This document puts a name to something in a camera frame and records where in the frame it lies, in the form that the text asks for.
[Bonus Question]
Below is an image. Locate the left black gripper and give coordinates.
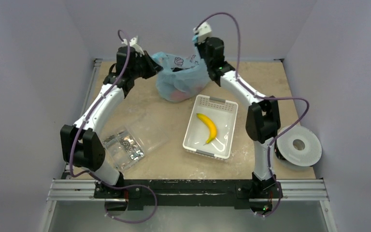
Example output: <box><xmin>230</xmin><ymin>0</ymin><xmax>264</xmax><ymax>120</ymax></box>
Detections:
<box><xmin>130</xmin><ymin>51</ymin><xmax>163</xmax><ymax>80</ymax></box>

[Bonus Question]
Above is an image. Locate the light blue plastic bag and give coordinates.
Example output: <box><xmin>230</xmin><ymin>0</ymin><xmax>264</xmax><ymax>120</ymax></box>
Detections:
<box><xmin>152</xmin><ymin>51</ymin><xmax>211</xmax><ymax>102</ymax></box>

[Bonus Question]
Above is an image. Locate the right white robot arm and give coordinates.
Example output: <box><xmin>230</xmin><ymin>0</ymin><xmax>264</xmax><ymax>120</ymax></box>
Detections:
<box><xmin>193</xmin><ymin>37</ymin><xmax>281</xmax><ymax>197</ymax></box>

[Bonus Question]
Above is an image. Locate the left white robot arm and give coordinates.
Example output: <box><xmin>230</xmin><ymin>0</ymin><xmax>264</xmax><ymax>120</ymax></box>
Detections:
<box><xmin>60</xmin><ymin>46</ymin><xmax>163</xmax><ymax>198</ymax></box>

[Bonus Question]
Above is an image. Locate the yellow fake banana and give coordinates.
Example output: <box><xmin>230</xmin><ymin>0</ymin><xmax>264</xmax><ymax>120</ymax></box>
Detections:
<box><xmin>196</xmin><ymin>113</ymin><xmax>217</xmax><ymax>145</ymax></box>

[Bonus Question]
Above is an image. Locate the clear plastic screw box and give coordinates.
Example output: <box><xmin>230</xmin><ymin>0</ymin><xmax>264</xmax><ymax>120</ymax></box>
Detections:
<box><xmin>102</xmin><ymin>114</ymin><xmax>169</xmax><ymax>172</ymax></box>

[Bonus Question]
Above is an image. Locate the white plastic basket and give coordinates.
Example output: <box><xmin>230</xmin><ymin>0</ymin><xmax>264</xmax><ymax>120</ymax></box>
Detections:
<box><xmin>183</xmin><ymin>94</ymin><xmax>238</xmax><ymax>160</ymax></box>

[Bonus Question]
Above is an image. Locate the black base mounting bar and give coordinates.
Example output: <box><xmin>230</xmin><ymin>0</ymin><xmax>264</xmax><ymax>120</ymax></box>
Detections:
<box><xmin>94</xmin><ymin>179</ymin><xmax>282</xmax><ymax>213</ymax></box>

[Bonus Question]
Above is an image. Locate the white filament spool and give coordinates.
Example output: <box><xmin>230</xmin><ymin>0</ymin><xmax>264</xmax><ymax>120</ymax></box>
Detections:
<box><xmin>275</xmin><ymin>125</ymin><xmax>323</xmax><ymax>170</ymax></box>

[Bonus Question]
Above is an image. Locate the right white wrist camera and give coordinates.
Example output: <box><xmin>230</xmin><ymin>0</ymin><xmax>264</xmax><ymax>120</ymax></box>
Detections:
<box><xmin>192</xmin><ymin>22</ymin><xmax>212</xmax><ymax>44</ymax></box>

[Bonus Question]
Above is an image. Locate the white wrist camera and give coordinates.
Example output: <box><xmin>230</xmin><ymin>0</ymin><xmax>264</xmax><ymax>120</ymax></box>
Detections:
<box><xmin>122</xmin><ymin>36</ymin><xmax>144</xmax><ymax>55</ymax></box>
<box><xmin>192</xmin><ymin>22</ymin><xmax>212</xmax><ymax>44</ymax></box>

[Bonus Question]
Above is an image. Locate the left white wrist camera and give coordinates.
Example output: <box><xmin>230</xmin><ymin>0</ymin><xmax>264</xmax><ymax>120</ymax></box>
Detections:
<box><xmin>122</xmin><ymin>36</ymin><xmax>144</xmax><ymax>55</ymax></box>

